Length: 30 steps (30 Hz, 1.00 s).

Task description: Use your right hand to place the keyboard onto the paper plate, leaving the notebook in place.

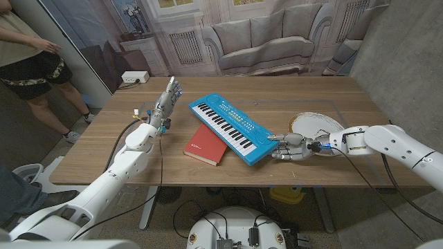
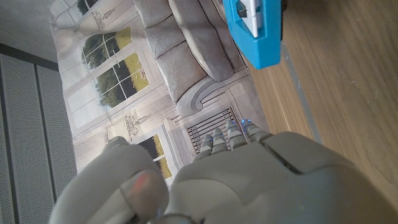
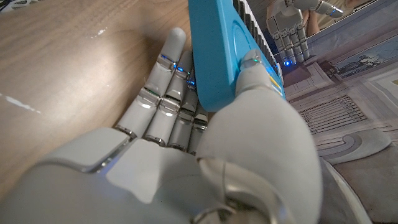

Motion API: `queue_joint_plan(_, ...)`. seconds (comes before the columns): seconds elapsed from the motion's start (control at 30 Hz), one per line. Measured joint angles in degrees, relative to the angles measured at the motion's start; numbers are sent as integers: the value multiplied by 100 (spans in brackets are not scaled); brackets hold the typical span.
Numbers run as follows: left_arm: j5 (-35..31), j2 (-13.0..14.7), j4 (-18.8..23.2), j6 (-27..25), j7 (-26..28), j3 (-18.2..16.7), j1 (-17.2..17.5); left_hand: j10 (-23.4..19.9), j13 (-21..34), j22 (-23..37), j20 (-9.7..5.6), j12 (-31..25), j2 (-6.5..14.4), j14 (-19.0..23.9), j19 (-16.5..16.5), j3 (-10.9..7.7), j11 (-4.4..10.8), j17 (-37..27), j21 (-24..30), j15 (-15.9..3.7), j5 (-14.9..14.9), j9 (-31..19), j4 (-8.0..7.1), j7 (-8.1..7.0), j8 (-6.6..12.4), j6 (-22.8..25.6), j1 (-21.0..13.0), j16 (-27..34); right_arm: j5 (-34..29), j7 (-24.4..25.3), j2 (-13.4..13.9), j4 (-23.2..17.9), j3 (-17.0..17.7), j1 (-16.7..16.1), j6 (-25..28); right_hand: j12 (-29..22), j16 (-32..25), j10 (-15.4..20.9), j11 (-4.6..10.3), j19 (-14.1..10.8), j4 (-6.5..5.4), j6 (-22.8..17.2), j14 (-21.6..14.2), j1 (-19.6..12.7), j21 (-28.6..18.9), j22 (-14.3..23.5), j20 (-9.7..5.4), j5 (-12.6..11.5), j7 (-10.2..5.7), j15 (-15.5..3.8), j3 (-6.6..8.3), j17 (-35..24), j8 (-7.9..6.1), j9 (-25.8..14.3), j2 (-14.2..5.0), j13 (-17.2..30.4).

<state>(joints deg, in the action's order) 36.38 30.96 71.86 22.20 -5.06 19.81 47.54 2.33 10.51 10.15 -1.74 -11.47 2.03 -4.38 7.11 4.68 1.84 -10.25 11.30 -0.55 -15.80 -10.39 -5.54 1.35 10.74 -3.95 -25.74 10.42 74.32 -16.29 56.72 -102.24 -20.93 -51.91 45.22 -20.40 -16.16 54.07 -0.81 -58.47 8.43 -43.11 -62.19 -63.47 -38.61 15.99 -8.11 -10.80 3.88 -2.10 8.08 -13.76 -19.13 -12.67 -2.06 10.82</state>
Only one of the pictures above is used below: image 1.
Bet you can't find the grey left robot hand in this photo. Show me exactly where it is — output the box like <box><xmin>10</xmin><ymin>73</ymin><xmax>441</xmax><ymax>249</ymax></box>
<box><xmin>149</xmin><ymin>76</ymin><xmax>183</xmax><ymax>129</ymax></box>

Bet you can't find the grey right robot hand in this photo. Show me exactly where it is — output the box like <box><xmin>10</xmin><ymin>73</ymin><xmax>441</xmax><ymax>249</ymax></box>
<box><xmin>266</xmin><ymin>133</ymin><xmax>321</xmax><ymax>162</ymax></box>

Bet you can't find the blue toy piano keyboard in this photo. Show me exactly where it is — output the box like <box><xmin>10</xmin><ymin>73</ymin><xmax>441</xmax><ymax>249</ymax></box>
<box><xmin>188</xmin><ymin>92</ymin><xmax>280</xmax><ymax>167</ymax></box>

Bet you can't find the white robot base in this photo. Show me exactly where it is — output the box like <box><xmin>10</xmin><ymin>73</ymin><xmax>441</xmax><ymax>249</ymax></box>
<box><xmin>186</xmin><ymin>206</ymin><xmax>287</xmax><ymax>249</ymax></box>

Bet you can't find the white gold-rimmed paper plate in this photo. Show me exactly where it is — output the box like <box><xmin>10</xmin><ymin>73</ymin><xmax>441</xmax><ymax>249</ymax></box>
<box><xmin>287</xmin><ymin>112</ymin><xmax>345</xmax><ymax>156</ymax></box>

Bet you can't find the red notebook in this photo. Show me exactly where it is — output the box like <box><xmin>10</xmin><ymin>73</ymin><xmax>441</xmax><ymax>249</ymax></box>
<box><xmin>183</xmin><ymin>122</ymin><xmax>228</xmax><ymax>167</ymax></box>

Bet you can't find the white power strip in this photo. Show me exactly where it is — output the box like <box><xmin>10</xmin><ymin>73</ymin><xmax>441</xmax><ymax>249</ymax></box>
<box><xmin>120</xmin><ymin>71</ymin><xmax>150</xmax><ymax>84</ymax></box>

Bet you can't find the yellow object under table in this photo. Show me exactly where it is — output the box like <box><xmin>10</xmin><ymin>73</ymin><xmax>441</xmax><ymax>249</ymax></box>
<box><xmin>269</xmin><ymin>186</ymin><xmax>305</xmax><ymax>205</ymax></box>

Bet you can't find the white table leg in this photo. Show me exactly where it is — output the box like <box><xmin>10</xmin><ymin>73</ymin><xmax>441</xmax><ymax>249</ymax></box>
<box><xmin>138</xmin><ymin>185</ymin><xmax>159</xmax><ymax>231</ymax></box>
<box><xmin>313</xmin><ymin>186</ymin><xmax>336</xmax><ymax>234</ymax></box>

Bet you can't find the black round floor fan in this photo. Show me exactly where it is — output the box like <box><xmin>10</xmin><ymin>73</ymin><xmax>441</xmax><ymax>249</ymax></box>
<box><xmin>154</xmin><ymin>186</ymin><xmax>183</xmax><ymax>205</ymax></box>

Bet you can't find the printed living room backdrop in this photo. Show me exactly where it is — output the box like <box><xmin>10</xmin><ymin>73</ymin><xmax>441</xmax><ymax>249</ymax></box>
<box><xmin>37</xmin><ymin>0</ymin><xmax>392</xmax><ymax>94</ymax></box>

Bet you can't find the person in black shorts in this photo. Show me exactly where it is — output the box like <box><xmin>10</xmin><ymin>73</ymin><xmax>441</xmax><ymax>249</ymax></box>
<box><xmin>0</xmin><ymin>0</ymin><xmax>96</xmax><ymax>145</ymax></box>

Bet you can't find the person in blue jeans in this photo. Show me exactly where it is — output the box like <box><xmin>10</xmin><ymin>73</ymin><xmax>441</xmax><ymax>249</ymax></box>
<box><xmin>0</xmin><ymin>160</ymin><xmax>79</xmax><ymax>225</ymax></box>

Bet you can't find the black power strip cable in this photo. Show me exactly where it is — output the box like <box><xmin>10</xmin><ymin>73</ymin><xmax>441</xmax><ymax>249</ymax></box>
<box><xmin>117</xmin><ymin>80</ymin><xmax>141</xmax><ymax>90</ymax></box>

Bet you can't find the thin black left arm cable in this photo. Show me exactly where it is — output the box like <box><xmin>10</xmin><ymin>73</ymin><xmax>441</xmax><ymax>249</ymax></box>
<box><xmin>71</xmin><ymin>136</ymin><xmax>164</xmax><ymax>241</ymax></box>

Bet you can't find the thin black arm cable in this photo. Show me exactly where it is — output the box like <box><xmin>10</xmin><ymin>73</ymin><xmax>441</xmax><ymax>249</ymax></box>
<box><xmin>71</xmin><ymin>136</ymin><xmax>164</xmax><ymax>241</ymax></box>
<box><xmin>332</xmin><ymin>147</ymin><xmax>426</xmax><ymax>243</ymax></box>

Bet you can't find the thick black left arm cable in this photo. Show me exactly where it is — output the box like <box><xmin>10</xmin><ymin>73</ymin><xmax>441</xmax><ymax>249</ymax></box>
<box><xmin>103</xmin><ymin>119</ymin><xmax>142</xmax><ymax>173</ymax></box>

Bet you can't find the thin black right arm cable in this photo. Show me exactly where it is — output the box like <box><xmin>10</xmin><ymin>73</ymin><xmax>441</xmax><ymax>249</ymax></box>
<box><xmin>332</xmin><ymin>147</ymin><xmax>426</xmax><ymax>243</ymax></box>

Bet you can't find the black floor cable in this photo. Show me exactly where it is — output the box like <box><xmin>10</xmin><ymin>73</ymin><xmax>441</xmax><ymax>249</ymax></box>
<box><xmin>172</xmin><ymin>200</ymin><xmax>229</xmax><ymax>239</ymax></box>

